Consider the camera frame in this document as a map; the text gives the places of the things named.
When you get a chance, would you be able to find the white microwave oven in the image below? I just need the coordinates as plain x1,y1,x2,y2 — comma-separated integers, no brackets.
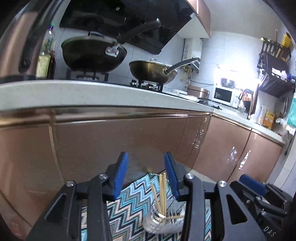
211,85,241,109

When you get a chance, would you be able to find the black wok with lid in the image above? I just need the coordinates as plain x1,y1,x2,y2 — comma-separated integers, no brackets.
61,19,161,73

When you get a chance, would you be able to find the copper electric kettle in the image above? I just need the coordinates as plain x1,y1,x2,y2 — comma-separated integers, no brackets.
1,1,62,84

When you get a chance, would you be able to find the yellow oil bottle on counter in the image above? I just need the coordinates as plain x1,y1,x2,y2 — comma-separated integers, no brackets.
263,110,275,130

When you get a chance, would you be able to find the curved kitchen faucet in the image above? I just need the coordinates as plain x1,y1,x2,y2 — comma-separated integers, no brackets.
238,89,253,120

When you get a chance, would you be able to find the dark sauce bottle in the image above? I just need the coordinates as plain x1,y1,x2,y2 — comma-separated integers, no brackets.
47,54,56,79

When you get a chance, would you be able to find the black wall dish rack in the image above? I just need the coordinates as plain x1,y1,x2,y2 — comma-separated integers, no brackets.
257,37,295,97

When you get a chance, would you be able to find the copper rice cooker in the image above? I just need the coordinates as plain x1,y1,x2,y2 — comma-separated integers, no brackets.
187,85,210,98

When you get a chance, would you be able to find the white gas water heater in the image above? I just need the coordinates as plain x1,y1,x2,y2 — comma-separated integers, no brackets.
183,38,202,73

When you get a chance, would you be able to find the yellow roll on rack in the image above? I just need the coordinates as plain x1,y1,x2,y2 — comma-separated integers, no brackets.
281,32,292,48

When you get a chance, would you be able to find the green capped plastic bottle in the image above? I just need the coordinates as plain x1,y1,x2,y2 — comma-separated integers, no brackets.
36,23,56,79

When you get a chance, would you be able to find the black range hood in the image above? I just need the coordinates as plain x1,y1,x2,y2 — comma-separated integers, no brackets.
59,0,195,55

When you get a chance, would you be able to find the steel bowl on microwave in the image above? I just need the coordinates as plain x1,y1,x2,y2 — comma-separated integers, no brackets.
220,78,235,89

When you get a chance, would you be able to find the gas stove top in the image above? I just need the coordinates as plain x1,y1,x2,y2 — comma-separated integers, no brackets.
66,68,163,92

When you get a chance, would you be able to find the bronze wok with handle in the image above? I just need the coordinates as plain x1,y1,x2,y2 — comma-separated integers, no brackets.
129,58,201,84

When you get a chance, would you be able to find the teal hanging bag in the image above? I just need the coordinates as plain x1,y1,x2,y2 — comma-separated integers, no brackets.
287,93,296,128

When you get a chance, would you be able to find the metal wire utensil holder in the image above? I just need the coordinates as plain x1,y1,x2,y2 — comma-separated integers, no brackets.
142,198,186,235

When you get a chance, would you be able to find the white plate on counter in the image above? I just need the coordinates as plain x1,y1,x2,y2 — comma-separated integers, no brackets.
172,89,188,95

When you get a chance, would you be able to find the zigzag patterned table mat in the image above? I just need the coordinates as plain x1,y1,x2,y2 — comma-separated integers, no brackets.
81,172,212,241

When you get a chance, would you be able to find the white spray bottle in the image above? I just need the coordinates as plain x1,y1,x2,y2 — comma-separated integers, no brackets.
257,105,267,125

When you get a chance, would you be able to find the bamboo chopstick in holder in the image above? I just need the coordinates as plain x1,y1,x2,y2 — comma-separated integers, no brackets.
159,174,165,215

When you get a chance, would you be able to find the long bamboo chopstick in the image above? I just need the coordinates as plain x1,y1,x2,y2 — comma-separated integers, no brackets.
151,183,162,214

